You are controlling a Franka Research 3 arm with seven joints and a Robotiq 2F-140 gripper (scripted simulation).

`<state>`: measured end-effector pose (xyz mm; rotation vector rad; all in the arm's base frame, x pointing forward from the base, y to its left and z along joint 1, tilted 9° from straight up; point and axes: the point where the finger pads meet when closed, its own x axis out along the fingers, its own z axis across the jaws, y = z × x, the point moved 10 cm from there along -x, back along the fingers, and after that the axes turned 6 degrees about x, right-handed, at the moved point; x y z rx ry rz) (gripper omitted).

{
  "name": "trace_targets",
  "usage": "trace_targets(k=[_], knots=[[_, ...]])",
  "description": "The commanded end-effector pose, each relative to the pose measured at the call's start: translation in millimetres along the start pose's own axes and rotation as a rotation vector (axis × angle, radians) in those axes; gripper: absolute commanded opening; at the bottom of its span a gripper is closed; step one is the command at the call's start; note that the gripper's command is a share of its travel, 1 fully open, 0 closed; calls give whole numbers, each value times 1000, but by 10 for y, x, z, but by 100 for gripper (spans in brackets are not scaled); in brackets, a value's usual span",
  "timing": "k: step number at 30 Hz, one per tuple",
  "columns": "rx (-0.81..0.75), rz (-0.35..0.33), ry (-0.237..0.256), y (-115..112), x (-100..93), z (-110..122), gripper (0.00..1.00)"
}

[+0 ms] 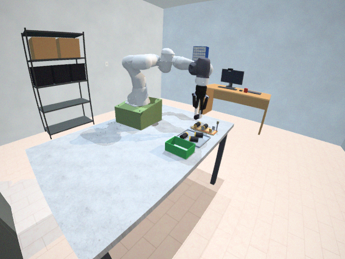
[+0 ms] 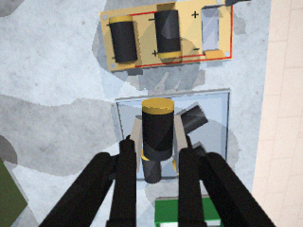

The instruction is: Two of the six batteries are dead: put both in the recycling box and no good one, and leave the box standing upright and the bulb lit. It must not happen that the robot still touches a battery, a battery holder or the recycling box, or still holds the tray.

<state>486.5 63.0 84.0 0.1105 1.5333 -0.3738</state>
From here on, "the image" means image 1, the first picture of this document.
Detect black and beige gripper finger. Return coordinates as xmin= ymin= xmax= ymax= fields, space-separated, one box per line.
xmin=199 ymin=94 xmax=209 ymax=119
xmin=192 ymin=93 xmax=200 ymax=115

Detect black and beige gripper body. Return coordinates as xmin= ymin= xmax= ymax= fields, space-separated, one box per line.
xmin=195 ymin=85 xmax=207 ymax=99

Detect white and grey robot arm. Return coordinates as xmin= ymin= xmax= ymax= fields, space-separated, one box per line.
xmin=122 ymin=48 xmax=213 ymax=107

